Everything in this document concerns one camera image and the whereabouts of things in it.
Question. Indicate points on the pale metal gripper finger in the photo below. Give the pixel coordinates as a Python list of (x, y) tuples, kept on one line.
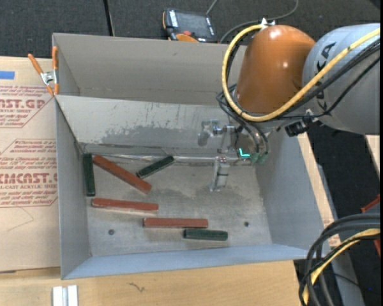
[(221, 175), (207, 132)]

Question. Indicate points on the black cylinder on white bracket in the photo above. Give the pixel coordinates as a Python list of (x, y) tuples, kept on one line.
[(296, 128)]

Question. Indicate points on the brown cardboard board red print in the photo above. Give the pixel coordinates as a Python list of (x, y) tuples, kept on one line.
[(25, 222)]

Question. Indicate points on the red-brown flat block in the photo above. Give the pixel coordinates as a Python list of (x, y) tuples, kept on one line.
[(124, 205), (175, 223), (123, 174)]

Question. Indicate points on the grey metal bin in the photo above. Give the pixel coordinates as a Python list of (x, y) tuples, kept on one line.
[(178, 199)]

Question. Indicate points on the dark green flat block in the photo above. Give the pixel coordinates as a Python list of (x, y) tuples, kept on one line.
[(205, 235), (89, 175), (155, 166)]

